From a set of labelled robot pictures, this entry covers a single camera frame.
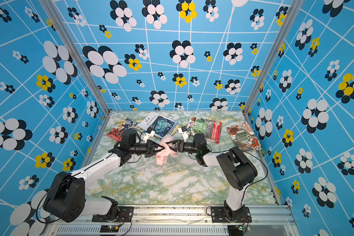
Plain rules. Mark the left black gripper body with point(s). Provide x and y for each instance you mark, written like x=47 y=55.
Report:
x=149 y=152

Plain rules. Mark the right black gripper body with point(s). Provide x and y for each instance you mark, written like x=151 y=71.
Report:
x=182 y=143

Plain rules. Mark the pink cloth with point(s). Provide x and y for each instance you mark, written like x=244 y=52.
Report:
x=161 y=159

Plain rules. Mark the white book with galaxy cover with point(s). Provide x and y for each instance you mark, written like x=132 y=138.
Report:
x=158 y=123

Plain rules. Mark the red manga book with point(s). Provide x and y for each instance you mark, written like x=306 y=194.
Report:
x=120 y=128

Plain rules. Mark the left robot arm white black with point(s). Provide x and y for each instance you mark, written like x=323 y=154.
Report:
x=66 y=198

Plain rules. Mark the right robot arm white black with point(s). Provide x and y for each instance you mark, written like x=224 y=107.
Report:
x=238 y=170

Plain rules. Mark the green red dinosaur book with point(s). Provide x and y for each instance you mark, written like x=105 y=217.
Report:
x=209 y=128

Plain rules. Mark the red brown illustrated book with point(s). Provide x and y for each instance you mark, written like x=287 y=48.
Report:
x=243 y=136

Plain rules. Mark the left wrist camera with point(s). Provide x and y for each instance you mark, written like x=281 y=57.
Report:
x=148 y=135

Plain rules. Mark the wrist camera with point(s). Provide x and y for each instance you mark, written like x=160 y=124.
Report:
x=183 y=131
x=148 y=135

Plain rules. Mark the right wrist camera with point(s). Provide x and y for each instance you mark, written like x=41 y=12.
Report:
x=183 y=131

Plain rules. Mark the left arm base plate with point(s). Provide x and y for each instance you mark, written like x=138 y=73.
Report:
x=119 y=214

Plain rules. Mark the aluminium front rail frame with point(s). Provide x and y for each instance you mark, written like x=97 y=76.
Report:
x=183 y=220

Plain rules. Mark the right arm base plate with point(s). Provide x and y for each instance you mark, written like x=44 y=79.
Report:
x=220 y=214

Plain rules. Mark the left aluminium corner post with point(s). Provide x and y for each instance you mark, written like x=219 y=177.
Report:
x=65 y=36

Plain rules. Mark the aluminium corner post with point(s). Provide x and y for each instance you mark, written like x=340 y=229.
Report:
x=65 y=36
x=279 y=40

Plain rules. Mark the right aluminium corner post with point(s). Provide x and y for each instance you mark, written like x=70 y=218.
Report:
x=279 y=40

